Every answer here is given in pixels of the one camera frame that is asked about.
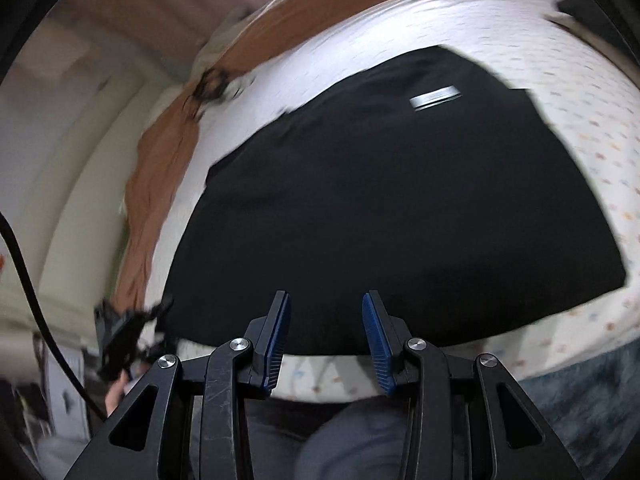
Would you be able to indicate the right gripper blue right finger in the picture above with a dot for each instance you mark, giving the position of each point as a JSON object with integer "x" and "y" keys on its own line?
{"x": 411, "y": 369}

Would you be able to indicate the brown orange blanket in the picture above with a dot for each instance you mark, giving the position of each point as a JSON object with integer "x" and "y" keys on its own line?
{"x": 165, "y": 152}

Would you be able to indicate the person's right hand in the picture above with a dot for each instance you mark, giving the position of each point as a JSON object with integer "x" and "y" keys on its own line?
{"x": 118, "y": 390}

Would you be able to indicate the beige striped duvet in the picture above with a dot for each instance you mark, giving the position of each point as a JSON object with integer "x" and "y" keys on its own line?
{"x": 246, "y": 39}

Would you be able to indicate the folded black garment stack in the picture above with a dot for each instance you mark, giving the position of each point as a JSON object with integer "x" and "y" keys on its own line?
{"x": 586, "y": 20}

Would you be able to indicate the white floral bed sheet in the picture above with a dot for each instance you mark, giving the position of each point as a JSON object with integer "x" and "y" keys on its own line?
{"x": 583, "y": 98}

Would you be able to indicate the grey trousers knee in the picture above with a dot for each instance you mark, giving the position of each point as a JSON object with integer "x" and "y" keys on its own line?
{"x": 294, "y": 440}

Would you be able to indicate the pink curtain left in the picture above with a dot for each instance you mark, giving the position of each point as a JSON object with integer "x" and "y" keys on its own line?
{"x": 160, "y": 5}

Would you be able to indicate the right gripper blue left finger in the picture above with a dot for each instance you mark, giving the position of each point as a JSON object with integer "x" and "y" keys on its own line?
{"x": 246, "y": 367}

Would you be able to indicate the black button-up jacket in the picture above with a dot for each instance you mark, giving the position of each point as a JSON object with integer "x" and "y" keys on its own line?
{"x": 425, "y": 179}

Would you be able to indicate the cream padded headboard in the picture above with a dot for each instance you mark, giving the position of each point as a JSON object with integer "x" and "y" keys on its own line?
{"x": 67, "y": 152}

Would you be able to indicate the dark shaggy floor rug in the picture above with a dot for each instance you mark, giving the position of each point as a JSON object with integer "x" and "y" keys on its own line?
{"x": 593, "y": 407}

